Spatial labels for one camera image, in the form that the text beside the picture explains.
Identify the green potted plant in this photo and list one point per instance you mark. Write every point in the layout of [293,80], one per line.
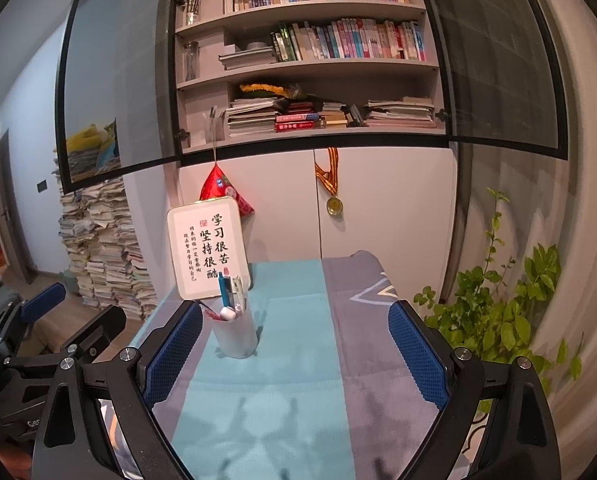
[493,320]

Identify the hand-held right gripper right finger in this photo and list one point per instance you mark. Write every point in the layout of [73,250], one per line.
[418,355]

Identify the pile of books and papers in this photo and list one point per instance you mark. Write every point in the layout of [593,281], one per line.
[108,260]

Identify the clear desk organizer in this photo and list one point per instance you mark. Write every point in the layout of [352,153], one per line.
[213,127]

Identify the stack of worn magazines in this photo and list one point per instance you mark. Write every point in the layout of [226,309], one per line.
[398,115]

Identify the row of colourful books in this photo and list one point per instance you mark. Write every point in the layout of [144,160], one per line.
[353,40]

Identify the glass jar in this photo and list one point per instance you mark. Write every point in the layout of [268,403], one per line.
[192,60]
[193,7]

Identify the red hanging ornament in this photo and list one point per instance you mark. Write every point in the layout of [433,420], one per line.
[218,185]

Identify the framed calligraphy sign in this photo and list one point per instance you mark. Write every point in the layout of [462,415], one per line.
[208,245]

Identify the frosted pen cup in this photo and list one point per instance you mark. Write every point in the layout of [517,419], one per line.
[236,335]

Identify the black wall switch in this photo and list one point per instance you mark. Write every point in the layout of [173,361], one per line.
[42,186]

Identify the blue pen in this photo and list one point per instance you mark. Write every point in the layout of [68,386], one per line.
[223,290]

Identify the yellow flower garland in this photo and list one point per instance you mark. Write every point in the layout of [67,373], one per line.
[268,89]

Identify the grey room door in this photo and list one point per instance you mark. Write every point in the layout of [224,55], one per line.
[8,210]

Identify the stack of grey books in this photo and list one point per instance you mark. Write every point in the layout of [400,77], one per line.
[248,57]

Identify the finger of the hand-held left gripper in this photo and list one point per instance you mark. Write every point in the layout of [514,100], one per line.
[43,302]
[103,322]

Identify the stack of red books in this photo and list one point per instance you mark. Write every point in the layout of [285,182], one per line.
[296,124]

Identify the blue and grey tablecloth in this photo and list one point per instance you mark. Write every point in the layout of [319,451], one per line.
[278,385]

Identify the gold medal with striped ribbon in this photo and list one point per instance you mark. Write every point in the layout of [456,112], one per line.
[334,205]

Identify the yellow bag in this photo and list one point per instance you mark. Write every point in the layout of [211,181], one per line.
[86,137]

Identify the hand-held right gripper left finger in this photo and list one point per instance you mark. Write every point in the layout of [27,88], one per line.
[176,355]

